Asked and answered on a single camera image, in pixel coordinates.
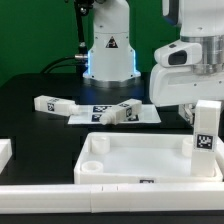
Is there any white front barrier rail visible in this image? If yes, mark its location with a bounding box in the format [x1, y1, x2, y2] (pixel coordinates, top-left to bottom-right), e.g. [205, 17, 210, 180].
[0, 182, 224, 214]

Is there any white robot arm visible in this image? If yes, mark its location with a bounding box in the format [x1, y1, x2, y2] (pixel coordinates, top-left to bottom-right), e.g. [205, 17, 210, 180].
[149, 0, 224, 123]

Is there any white left barrier block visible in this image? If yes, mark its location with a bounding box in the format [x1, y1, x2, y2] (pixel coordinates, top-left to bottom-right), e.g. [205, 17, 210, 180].
[0, 139, 12, 174]

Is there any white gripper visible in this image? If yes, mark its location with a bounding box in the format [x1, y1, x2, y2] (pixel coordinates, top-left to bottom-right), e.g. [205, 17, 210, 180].
[149, 64, 224, 125]

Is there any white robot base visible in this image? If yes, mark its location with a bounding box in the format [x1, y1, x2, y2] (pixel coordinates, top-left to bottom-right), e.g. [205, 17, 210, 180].
[83, 0, 141, 88]

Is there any white desk top tray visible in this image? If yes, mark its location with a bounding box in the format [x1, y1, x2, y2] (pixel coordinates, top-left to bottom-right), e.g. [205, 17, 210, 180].
[74, 132, 224, 184]

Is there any black camera stand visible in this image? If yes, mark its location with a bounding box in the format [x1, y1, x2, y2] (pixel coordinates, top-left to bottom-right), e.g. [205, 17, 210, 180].
[65, 0, 94, 64]

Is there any white marker sheet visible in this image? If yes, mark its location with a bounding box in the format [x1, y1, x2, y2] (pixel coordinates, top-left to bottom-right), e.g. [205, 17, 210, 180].
[68, 104, 161, 125]

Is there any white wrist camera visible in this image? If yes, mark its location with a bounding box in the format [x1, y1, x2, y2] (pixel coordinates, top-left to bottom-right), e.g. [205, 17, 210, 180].
[154, 40, 202, 68]

